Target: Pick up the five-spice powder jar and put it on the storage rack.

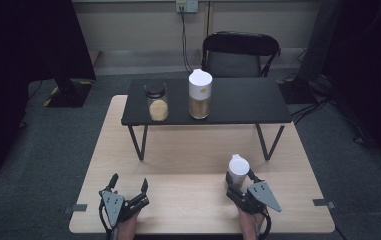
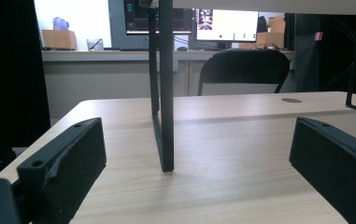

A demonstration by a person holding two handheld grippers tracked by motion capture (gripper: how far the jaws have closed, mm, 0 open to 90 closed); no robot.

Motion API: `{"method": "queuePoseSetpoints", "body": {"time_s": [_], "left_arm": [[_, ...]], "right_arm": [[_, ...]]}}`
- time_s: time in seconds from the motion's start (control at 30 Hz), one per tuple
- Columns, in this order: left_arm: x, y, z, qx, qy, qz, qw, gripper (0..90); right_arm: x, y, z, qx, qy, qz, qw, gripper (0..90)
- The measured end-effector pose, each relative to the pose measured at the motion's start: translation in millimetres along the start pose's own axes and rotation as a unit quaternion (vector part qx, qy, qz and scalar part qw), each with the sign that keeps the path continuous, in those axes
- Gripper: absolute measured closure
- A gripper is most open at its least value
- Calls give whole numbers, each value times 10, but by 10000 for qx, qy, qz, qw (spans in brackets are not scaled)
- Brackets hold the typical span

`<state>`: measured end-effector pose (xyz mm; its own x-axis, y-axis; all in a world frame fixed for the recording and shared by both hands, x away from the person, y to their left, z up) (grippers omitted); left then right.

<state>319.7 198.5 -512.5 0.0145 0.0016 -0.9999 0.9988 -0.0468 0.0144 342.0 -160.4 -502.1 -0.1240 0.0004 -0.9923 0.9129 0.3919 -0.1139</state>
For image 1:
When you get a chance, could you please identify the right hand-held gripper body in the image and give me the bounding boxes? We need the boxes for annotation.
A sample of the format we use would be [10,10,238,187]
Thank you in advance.
[226,180,283,215]

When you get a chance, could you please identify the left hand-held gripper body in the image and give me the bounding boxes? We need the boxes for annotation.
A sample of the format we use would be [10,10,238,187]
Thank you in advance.
[98,188,151,230]

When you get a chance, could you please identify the white lid glass jar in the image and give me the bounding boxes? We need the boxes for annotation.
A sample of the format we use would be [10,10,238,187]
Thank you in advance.
[225,153,251,192]
[188,68,214,120]

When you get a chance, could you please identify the black lid glass jar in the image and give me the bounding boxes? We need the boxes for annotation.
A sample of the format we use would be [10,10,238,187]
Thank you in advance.
[143,83,170,122]

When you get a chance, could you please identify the black low shelf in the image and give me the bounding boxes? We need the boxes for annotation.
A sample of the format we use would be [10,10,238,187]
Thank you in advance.
[121,77,293,162]

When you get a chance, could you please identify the person's left hand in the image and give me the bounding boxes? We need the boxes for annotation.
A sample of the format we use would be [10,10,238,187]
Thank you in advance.
[115,212,139,240]

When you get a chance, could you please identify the person's right hand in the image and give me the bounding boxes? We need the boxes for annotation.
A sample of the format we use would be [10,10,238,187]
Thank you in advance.
[237,206,266,240]

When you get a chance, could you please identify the grey tape strip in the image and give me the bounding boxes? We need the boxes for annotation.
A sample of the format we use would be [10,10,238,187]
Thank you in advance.
[62,203,89,215]
[312,198,338,210]

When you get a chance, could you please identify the black stand base yellow tape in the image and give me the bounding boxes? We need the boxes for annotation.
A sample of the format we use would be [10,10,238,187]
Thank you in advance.
[42,77,95,109]

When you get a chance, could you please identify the black folding chair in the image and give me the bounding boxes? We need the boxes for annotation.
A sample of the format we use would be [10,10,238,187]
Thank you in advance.
[201,31,282,79]

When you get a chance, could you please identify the black curtain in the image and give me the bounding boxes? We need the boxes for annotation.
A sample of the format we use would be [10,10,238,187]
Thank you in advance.
[322,0,381,174]
[0,0,97,183]

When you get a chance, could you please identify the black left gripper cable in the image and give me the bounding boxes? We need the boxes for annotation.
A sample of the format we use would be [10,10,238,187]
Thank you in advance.
[98,199,113,240]

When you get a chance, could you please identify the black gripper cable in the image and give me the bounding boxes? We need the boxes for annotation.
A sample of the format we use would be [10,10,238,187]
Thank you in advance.
[253,208,273,240]
[98,199,113,240]

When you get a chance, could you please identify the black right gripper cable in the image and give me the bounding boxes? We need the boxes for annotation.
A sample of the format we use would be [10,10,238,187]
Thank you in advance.
[253,208,273,240]

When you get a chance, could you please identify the black floor cables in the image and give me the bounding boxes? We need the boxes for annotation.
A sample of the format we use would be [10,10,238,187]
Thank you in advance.
[290,74,377,148]

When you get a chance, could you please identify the black power cable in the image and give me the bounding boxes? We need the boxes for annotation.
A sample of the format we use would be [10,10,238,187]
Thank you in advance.
[179,11,194,74]

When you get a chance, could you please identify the white wall outlet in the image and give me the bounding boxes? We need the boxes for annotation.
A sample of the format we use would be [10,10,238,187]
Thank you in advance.
[175,0,199,14]

